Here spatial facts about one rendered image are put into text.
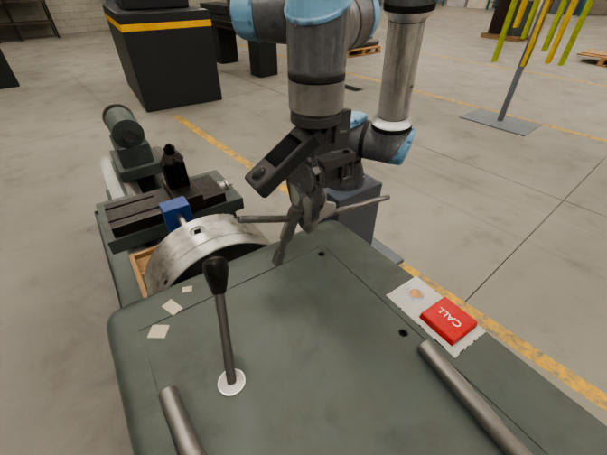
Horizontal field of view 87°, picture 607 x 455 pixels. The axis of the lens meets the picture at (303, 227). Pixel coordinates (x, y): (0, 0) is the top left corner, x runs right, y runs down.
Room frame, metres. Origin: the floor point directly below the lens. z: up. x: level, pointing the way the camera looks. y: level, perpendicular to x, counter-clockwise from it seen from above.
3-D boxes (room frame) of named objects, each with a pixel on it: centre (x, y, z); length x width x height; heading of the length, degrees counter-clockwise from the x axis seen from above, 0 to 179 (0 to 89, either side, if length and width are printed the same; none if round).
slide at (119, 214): (1.06, 0.55, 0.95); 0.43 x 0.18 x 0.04; 124
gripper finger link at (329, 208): (0.43, -0.03, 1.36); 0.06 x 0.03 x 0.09; 124
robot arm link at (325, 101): (0.45, -0.02, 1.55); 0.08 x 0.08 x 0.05
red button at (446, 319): (0.29, -0.22, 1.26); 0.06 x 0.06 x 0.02; 34
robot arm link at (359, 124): (0.98, -0.14, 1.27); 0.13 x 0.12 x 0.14; 63
